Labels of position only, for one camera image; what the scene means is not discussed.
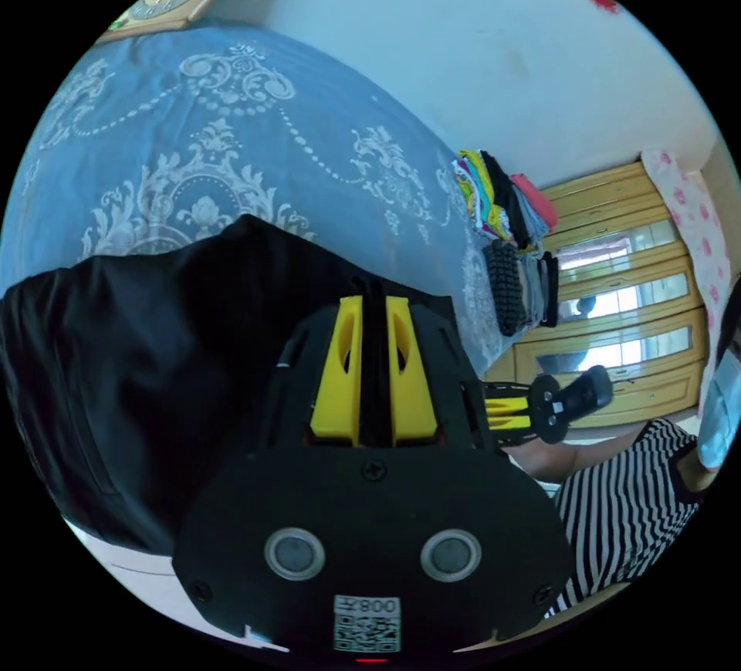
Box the black long pants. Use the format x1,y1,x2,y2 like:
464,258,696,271
0,213,467,557

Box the pile of clothes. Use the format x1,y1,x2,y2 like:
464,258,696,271
451,147,561,337

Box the person's right forearm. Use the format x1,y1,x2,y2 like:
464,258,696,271
573,420,660,481

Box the person's right hand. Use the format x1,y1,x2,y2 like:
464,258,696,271
506,438,581,482

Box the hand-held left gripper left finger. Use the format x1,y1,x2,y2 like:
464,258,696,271
310,295,364,447

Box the person's body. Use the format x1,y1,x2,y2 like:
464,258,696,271
543,276,741,621

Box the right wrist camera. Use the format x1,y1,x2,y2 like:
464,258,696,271
564,364,614,430

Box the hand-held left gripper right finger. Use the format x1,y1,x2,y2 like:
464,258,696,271
386,295,438,448

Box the bed with blue printed sheet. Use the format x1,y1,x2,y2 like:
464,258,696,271
0,24,513,380

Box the pink flowered curtain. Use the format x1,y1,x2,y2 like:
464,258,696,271
641,147,735,336

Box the wooden cupboard with glass doors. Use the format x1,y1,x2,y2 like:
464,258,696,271
483,160,714,435

